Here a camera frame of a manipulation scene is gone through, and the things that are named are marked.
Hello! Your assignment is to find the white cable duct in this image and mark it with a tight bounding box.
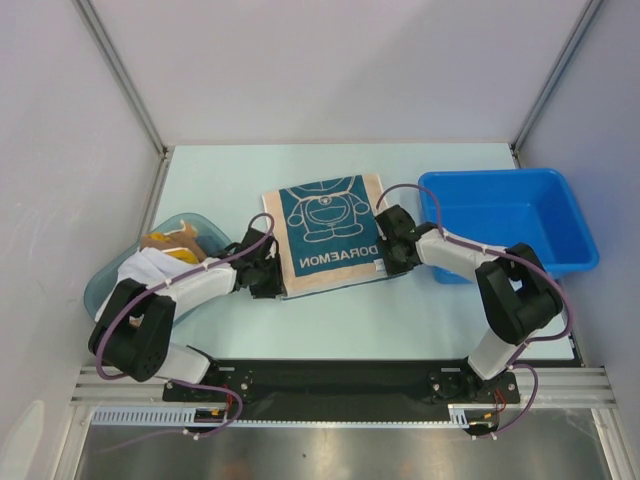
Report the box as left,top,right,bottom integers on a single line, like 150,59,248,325
92,402,521,430

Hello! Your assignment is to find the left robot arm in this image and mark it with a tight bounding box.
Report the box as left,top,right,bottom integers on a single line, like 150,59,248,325
89,222,284,400

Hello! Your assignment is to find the Doraemon teal beige towel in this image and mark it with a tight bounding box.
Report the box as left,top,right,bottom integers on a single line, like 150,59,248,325
262,173,388,300

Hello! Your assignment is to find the right aluminium frame post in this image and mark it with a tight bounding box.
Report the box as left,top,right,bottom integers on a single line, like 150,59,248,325
510,0,605,163

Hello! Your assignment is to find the lavender white cloth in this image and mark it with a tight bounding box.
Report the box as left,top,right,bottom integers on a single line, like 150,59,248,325
116,248,217,288

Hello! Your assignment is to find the aluminium front rail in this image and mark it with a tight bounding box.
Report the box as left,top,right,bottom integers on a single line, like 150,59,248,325
70,367,617,409

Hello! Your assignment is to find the left aluminium frame post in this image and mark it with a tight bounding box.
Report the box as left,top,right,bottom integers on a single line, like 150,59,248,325
72,0,169,159

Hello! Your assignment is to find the teal translucent basket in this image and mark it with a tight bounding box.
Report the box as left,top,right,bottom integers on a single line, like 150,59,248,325
84,213,231,321

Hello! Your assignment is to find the aluminium frame post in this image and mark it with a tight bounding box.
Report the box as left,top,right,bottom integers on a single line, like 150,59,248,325
72,0,169,159
510,0,605,163

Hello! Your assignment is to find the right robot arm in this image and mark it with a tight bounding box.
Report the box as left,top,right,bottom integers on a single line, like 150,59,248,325
375,205,568,402

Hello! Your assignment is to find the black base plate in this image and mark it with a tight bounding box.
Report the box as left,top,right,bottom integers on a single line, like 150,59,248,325
162,360,520,423

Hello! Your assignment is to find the orange brown towel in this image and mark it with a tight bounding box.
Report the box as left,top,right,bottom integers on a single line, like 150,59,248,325
139,220,207,265

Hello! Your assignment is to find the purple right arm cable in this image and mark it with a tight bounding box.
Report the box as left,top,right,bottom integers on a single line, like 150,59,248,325
375,183,576,371

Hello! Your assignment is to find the blue plastic bin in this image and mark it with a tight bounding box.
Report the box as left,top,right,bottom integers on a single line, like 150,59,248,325
418,168,599,279

